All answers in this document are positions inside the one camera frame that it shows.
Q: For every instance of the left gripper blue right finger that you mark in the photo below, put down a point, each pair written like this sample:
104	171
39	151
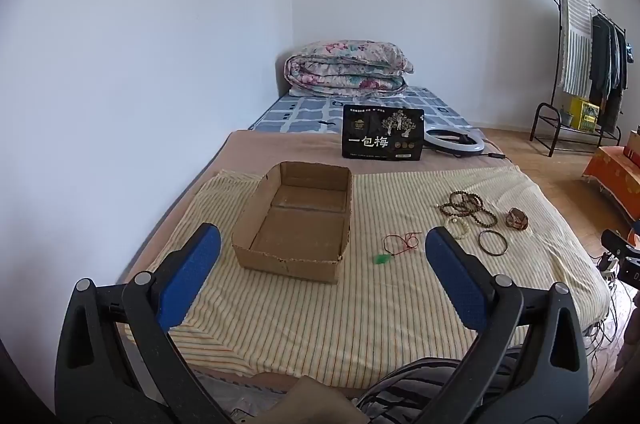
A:
464	278

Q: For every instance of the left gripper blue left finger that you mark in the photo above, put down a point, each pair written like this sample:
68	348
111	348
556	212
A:
182	273

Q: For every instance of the dark thin bangle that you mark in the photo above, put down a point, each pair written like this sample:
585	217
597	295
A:
492	243

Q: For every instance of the long brown bead mala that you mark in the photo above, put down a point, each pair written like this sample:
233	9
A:
468	205

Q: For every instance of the red strap wristwatch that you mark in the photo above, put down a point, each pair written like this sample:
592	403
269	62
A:
517	219

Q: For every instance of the yellow striped towel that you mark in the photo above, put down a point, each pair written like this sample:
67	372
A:
379	316

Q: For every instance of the orange covered low table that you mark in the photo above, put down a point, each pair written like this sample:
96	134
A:
617	171

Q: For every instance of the black clothes rack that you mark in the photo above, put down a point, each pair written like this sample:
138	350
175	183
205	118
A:
551	123

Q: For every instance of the open brown cardboard box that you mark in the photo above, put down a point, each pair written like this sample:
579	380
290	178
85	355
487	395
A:
297	222

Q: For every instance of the yellow green box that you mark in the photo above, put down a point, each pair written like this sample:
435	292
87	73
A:
584	115

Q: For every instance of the black snack bag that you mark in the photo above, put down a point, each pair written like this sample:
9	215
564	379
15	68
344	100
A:
382	133

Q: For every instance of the dark hanging clothes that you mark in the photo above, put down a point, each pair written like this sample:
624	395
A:
608	71

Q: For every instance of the striped hanging towel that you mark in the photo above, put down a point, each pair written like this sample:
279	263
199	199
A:
576	47

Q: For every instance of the folded floral quilt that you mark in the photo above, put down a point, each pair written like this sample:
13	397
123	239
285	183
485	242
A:
355	68

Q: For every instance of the white ring light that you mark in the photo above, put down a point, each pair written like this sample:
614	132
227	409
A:
454	141

